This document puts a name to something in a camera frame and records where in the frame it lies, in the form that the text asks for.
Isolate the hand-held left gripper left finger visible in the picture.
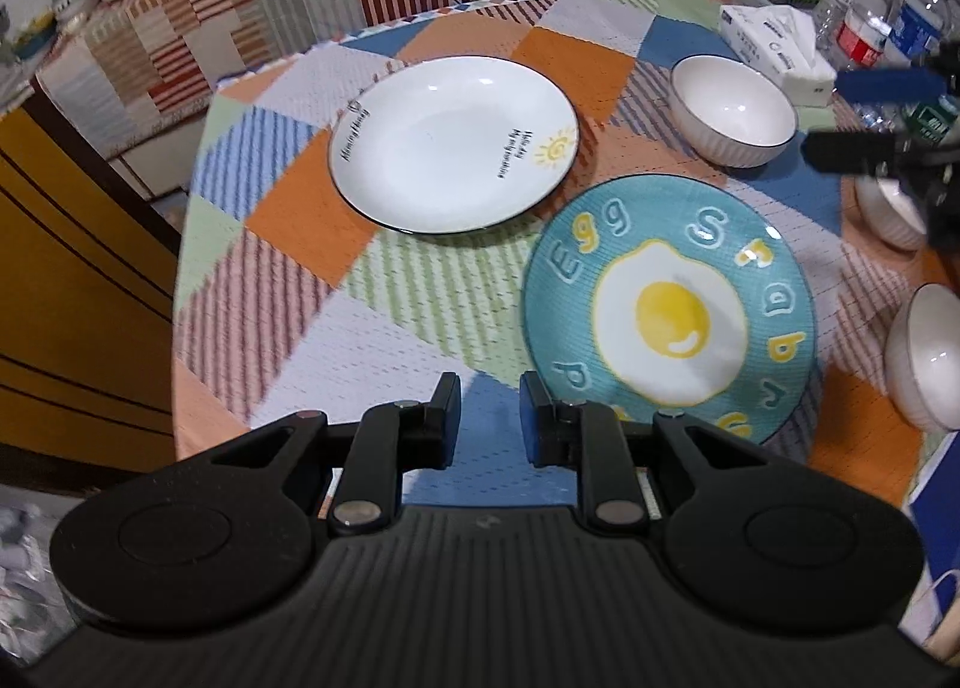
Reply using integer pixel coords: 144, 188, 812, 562
210, 372, 463, 537

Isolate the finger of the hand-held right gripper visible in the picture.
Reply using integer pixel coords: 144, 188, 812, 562
801, 128, 960, 176
834, 41, 960, 105

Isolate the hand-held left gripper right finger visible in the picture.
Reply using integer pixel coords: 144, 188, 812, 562
520, 370, 775, 537

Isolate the white ribbed bowl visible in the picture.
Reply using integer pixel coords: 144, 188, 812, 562
883, 283, 960, 434
855, 172, 932, 252
669, 55, 798, 169

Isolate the blue plate with egg print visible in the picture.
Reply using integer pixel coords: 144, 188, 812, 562
523, 175, 818, 447

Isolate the white plate with sun print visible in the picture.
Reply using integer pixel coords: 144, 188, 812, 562
328, 56, 580, 235

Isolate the green label bottle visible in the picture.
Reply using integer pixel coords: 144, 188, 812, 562
904, 95, 960, 146

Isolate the red label water bottle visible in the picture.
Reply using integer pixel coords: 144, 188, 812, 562
836, 0, 910, 72

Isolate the blue label water bottle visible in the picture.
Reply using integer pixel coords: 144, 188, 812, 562
889, 0, 957, 68

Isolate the white tissue box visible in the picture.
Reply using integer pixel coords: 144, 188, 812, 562
718, 4, 838, 108

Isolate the patchwork tablecloth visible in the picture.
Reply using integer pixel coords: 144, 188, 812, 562
171, 0, 960, 509

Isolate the blue box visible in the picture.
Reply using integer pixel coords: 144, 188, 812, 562
904, 431, 960, 588

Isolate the yellow wooden door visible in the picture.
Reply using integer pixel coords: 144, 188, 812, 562
0, 91, 182, 490

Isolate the striped patchwork counter cloth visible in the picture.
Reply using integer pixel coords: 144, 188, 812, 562
36, 0, 462, 160

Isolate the glass jar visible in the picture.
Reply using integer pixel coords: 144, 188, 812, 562
49, 0, 100, 35

